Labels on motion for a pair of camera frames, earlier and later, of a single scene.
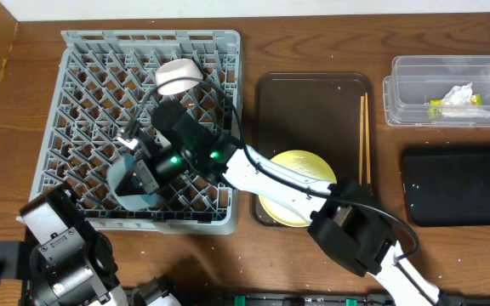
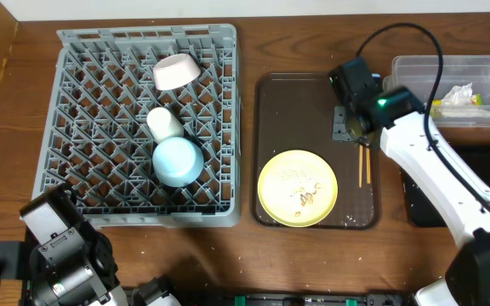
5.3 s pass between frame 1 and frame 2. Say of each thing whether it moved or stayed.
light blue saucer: moved
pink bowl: moved
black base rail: stayed
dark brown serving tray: stayed
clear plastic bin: stayed
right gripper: moved
